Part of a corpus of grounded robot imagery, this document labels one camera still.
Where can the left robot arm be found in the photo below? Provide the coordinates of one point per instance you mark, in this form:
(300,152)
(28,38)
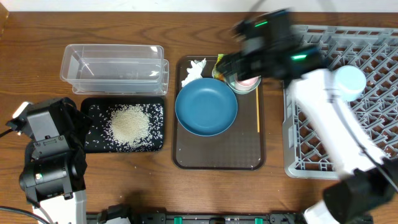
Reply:
(55,159)

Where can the yellow snack wrapper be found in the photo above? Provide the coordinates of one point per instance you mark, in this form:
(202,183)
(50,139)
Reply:
(215,73)

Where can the clear plastic bin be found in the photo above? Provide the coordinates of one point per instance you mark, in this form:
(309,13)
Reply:
(115,69)

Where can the wooden chopstick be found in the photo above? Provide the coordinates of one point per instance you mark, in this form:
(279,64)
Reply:
(257,111)

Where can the light blue bowl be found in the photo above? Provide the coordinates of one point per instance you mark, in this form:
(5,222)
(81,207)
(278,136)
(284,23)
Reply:
(351,82)

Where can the crumpled white tissue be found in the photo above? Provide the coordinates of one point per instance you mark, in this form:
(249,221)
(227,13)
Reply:
(194,72)

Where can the brown serving tray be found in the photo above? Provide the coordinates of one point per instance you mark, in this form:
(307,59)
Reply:
(240,147)

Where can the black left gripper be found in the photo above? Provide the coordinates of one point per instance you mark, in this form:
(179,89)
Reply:
(76,121)

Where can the pink cup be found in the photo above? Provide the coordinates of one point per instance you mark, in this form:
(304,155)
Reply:
(246,84)

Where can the black tray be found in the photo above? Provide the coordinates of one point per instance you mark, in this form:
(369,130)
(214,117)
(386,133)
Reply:
(96,143)

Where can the pile of rice grains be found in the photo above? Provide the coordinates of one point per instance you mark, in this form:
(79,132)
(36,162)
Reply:
(129,126)

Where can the grey dishwasher rack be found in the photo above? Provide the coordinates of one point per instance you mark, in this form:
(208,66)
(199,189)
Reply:
(374,52)

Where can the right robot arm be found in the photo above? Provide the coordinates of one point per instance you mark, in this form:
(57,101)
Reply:
(367,178)

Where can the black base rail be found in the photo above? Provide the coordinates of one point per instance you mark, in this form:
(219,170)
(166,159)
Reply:
(159,216)

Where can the mint green bowl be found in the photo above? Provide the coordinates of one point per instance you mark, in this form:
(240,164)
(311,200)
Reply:
(231,83)

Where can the dark blue plate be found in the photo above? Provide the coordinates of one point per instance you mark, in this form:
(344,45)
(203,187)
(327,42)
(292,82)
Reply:
(206,107)

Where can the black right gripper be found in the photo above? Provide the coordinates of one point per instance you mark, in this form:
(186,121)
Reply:
(232,58)

